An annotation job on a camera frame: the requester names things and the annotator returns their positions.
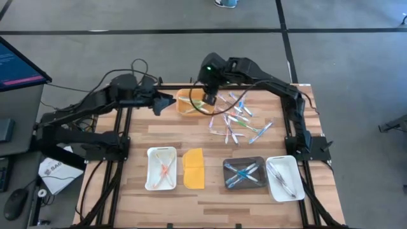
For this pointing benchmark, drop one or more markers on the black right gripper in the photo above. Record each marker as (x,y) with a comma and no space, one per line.
(213,70)

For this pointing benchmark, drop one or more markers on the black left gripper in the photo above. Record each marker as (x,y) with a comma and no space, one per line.
(149,97)

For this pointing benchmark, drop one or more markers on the green toothbrush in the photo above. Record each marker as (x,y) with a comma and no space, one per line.
(243,124)
(197,109)
(190,101)

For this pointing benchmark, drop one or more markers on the orange plastic bin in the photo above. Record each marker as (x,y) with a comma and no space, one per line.
(182,95)

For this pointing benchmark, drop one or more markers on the orange toothbrush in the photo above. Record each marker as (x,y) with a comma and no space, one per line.
(226,136)
(171,160)
(219,132)
(159,157)
(164,173)

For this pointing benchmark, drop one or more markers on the blue toothbrush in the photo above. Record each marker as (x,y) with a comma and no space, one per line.
(254,176)
(260,132)
(245,108)
(233,168)

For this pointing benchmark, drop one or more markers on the dark toothbrush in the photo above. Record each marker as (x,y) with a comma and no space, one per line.
(234,138)
(281,179)

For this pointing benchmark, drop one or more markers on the white plastic bin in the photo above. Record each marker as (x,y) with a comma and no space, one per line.
(152,165)

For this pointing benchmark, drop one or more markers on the grey translucent plastic bin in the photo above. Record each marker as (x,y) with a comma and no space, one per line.
(233,160)

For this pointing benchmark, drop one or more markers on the yellow cloth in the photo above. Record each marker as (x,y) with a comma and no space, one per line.
(194,171)

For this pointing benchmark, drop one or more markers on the pile of clear plastic packets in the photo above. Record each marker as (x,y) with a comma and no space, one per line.
(232,181)

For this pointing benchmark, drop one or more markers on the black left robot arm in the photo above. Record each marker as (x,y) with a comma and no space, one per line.
(79,108)

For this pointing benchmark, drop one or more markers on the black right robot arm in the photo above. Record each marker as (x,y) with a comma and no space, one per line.
(292,105)

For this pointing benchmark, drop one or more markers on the person's shoe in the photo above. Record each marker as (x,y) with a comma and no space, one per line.
(226,3)

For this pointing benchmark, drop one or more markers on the frosted clear plastic bin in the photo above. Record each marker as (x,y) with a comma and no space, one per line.
(295,168)

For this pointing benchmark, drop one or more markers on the white printed paper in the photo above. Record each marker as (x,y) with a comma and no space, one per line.
(60,176)

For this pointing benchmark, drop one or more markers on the grey desk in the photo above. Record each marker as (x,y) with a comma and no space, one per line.
(22,105)

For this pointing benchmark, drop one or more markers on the computer monitor blue screen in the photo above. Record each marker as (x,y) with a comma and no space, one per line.
(19,70)

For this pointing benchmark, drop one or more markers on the white tape roll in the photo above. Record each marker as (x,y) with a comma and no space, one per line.
(38,193)

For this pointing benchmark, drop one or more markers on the blue-grey box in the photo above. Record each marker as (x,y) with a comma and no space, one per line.
(6,130)

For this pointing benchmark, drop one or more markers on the black keyboard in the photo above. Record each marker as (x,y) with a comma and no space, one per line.
(4,175)

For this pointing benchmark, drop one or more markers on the black computer mouse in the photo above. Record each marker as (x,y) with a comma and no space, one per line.
(15,203)

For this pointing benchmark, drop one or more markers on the black floor stand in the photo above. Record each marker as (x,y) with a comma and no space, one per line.
(394,124)

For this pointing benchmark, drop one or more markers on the black aluminium table frame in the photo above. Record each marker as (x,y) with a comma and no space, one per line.
(175,86)

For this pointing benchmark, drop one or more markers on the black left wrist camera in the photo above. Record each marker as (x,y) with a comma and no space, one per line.
(147,83)

